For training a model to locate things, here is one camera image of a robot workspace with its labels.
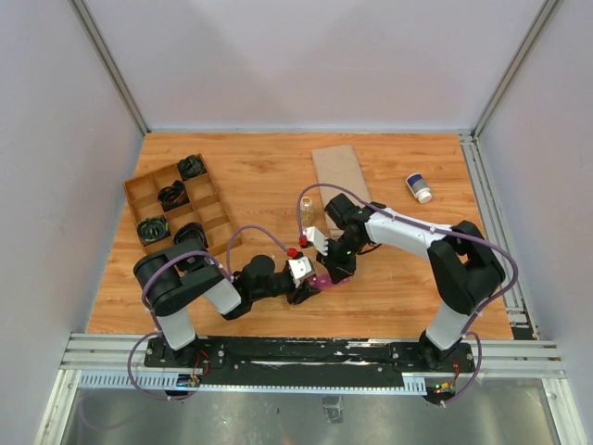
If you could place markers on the pink weekly pill organizer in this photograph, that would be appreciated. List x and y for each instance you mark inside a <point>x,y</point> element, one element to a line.
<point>324,282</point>

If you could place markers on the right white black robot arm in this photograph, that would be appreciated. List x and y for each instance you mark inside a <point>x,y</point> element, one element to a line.
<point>465,267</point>

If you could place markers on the clear bottle yellow capsules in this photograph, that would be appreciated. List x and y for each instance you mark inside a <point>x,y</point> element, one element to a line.
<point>307,211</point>

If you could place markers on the aluminium frame post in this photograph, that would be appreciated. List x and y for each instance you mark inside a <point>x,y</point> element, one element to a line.
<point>541,21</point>
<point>97,40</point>

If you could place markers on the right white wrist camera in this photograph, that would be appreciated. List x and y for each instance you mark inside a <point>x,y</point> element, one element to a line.
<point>313,237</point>

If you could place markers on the white capped pill bottle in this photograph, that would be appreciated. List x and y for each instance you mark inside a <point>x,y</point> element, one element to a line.
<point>419,188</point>

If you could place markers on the grey slotted cable duct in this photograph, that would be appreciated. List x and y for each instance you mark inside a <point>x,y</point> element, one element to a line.
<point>362,381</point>

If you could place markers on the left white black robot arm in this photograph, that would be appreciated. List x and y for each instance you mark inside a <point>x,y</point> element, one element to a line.
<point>175,277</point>

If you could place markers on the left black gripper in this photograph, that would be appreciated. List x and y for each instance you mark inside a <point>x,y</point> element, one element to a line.
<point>302,293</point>

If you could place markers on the wooden compartment tray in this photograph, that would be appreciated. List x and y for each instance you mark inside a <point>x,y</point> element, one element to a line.
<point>173,202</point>

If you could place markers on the right aluminium frame post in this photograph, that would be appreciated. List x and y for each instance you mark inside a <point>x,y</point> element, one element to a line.
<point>541,21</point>

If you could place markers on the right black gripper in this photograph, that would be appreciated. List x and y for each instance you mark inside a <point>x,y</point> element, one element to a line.
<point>338,270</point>

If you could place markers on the left aluminium frame post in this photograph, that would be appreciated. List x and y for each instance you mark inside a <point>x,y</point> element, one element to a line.
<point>97,40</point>

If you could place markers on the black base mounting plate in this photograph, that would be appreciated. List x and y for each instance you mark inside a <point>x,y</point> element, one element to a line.
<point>210,354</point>

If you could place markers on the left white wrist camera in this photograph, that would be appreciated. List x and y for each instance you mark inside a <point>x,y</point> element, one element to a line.
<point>300,267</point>

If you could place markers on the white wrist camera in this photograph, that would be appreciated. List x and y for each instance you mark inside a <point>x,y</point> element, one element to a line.
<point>300,267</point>
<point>313,237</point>

